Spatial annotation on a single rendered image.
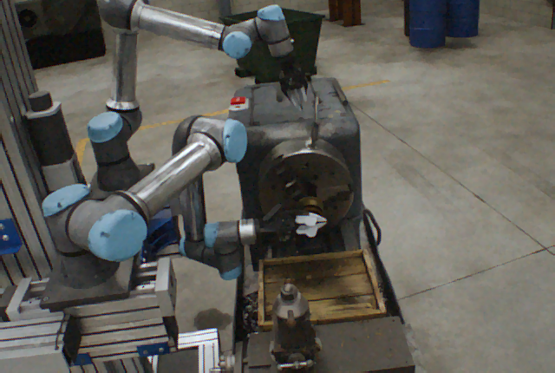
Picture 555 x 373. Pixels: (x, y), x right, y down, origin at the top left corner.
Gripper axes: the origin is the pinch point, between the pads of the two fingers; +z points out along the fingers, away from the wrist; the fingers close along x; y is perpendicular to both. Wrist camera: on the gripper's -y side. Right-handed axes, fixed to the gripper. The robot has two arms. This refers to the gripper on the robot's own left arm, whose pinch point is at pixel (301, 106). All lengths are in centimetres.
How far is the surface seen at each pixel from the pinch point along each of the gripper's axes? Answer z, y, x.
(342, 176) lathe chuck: 20.7, 18.2, 6.5
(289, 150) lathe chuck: 7.7, 14.8, -7.5
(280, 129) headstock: 5.9, -0.2, -9.3
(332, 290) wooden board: 43, 44, -6
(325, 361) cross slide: 34, 78, -10
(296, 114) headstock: 6.3, -11.2, -3.0
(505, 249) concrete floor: 156, -71, 92
